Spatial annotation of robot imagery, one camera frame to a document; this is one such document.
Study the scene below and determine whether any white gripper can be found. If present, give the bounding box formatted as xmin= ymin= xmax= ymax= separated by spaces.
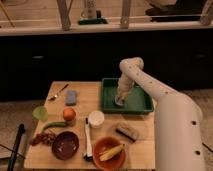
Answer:
xmin=117 ymin=75 xmax=134 ymax=100

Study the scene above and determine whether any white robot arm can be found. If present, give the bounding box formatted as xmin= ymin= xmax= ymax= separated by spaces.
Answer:
xmin=115 ymin=57 xmax=206 ymax=171

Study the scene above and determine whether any green plastic tray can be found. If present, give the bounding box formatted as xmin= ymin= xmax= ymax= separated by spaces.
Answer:
xmin=100 ymin=78 xmax=154 ymax=114

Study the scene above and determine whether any white cup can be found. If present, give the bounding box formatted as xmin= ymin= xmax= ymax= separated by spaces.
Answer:
xmin=88 ymin=111 xmax=105 ymax=128

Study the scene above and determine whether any wooden scrubbing brush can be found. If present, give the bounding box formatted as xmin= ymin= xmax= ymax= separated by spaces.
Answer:
xmin=116 ymin=123 xmax=139 ymax=142

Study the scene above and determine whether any blue sponge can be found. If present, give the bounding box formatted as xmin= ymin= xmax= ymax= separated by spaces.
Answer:
xmin=65 ymin=90 xmax=77 ymax=106

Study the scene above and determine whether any orange fruit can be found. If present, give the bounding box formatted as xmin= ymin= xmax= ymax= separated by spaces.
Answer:
xmin=63 ymin=108 xmax=76 ymax=121

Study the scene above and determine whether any orange bowl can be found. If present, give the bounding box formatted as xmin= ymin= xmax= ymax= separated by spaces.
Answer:
xmin=92 ymin=137 xmax=125 ymax=171

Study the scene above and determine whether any green pepper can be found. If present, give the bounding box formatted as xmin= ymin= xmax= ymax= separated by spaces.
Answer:
xmin=41 ymin=122 xmax=68 ymax=133

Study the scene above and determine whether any white dish brush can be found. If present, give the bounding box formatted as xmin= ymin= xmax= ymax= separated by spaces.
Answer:
xmin=84 ymin=119 xmax=93 ymax=162

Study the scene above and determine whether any dark purple bowl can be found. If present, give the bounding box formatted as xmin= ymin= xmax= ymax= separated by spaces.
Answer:
xmin=51 ymin=131 xmax=79 ymax=160

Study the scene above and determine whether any light green cup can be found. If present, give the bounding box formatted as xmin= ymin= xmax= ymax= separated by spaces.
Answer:
xmin=32 ymin=106 xmax=48 ymax=122

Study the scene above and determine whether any black stand pole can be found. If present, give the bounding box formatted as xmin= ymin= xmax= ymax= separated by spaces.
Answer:
xmin=7 ymin=123 xmax=25 ymax=171

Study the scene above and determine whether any green base plate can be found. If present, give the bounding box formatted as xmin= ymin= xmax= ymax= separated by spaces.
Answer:
xmin=78 ymin=18 xmax=108 ymax=25

